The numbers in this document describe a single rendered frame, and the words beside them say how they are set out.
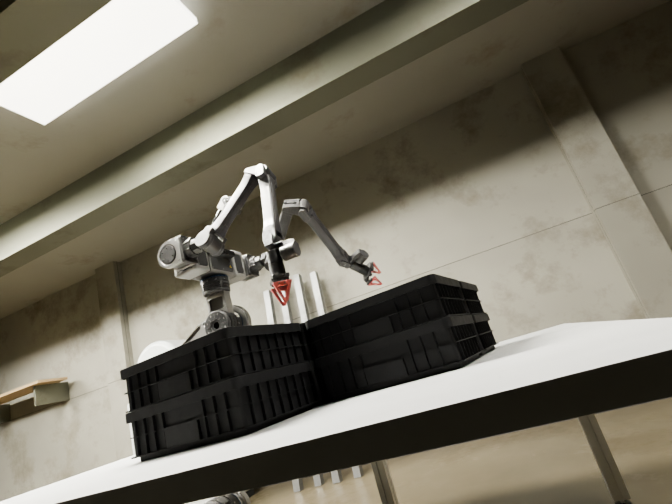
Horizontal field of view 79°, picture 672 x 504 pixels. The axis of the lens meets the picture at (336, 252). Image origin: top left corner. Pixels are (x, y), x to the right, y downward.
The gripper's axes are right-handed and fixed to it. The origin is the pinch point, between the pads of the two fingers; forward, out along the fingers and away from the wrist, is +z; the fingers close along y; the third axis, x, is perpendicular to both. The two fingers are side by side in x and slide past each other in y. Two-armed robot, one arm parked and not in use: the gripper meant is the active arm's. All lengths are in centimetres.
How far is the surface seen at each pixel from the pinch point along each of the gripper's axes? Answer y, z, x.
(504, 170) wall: 115, -95, -226
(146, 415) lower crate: -30, 27, 44
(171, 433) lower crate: -35, 32, 38
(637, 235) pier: 71, -7, -270
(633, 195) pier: 65, -36, -277
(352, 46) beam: 36, -154, -82
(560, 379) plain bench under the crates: -107, 37, -9
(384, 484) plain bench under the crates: 59, 81, -34
